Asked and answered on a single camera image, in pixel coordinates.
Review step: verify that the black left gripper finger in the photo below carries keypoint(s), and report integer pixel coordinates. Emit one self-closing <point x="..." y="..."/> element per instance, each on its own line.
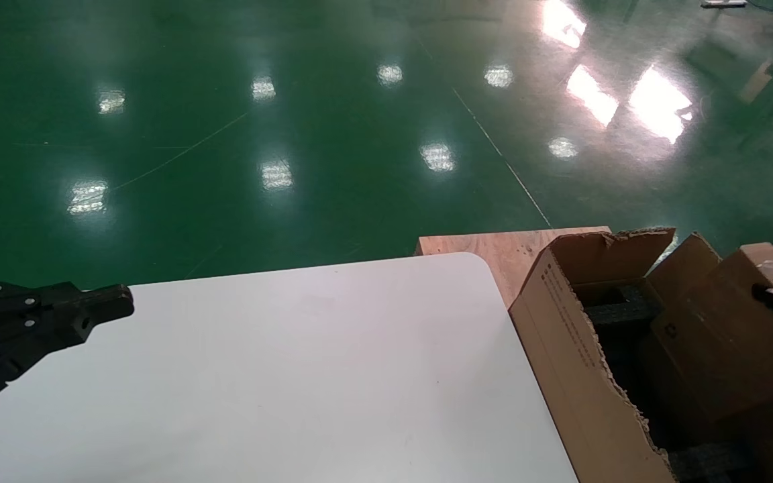
<point x="24" y="342"/>
<point x="24" y="302"/>

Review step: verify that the small brown cardboard box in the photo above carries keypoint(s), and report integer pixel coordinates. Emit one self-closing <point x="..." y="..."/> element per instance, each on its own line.
<point x="715" y="349"/>

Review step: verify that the big open cardboard box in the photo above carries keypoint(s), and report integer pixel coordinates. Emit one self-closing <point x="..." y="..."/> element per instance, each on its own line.
<point x="561" y="362"/>

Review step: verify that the black foam block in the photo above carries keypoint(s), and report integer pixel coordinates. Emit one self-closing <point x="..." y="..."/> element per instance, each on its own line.
<point x="621" y="310"/>
<point x="708" y="464"/>

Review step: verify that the grey table foot bar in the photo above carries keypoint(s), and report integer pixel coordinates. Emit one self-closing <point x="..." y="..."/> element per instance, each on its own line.
<point x="722" y="3"/>

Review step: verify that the plywood board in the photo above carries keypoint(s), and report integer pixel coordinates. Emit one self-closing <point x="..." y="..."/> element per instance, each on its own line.
<point x="487" y="251"/>

